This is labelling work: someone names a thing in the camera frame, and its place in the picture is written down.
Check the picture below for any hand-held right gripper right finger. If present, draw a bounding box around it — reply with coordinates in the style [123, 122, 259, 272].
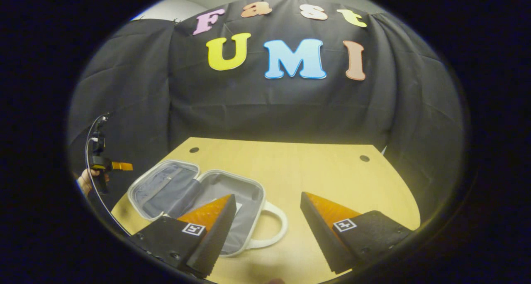
[300, 191, 413, 274]

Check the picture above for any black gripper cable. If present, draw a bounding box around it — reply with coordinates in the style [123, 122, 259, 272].
[85, 115, 132, 237]

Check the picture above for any black backdrop cloth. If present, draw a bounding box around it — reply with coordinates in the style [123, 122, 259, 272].
[68, 0, 465, 218]

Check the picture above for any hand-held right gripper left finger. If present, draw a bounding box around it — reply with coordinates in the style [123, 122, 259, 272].
[131, 194, 237, 278]

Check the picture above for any white suitcase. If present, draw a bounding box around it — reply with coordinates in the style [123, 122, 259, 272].
[127, 159, 288, 257]

